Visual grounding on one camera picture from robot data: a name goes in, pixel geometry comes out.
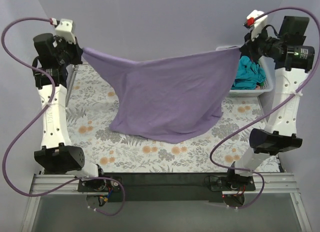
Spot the purple t shirt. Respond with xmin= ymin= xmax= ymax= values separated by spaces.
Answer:
xmin=83 ymin=47 xmax=241 ymax=144

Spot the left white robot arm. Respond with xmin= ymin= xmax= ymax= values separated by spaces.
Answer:
xmin=32 ymin=33 xmax=107 ymax=192

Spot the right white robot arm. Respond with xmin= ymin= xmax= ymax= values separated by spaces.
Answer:
xmin=226 ymin=16 xmax=315 ymax=191

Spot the white plastic laundry basket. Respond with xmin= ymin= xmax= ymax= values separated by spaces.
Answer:
xmin=227 ymin=57 xmax=274 ymax=98

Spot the teal t shirt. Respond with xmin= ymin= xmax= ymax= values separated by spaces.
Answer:
xmin=231 ymin=56 xmax=266 ymax=90

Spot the floral patterned table mat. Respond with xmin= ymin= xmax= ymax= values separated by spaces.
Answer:
xmin=66 ymin=64 xmax=263 ymax=173

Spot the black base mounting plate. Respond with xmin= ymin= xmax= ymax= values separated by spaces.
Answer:
xmin=77 ymin=172 xmax=256 ymax=204

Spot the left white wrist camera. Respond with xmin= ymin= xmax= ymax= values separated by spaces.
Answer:
xmin=49 ymin=18 xmax=77 ymax=45

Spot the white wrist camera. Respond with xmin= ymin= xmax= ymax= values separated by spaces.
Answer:
xmin=49 ymin=18 xmax=77 ymax=45
xmin=243 ymin=9 xmax=268 ymax=41

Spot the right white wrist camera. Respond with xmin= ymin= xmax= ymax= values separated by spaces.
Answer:
xmin=243 ymin=9 xmax=268 ymax=41

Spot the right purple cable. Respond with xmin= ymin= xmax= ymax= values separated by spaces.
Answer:
xmin=209 ymin=6 xmax=320 ymax=209

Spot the purple cable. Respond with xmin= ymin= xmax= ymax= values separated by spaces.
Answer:
xmin=209 ymin=6 xmax=320 ymax=209
xmin=1 ymin=16 xmax=126 ymax=217

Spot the aluminium frame rail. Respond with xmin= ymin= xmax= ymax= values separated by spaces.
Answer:
xmin=22 ymin=172 xmax=312 ymax=232

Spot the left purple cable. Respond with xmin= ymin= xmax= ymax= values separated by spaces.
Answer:
xmin=1 ymin=16 xmax=126 ymax=217

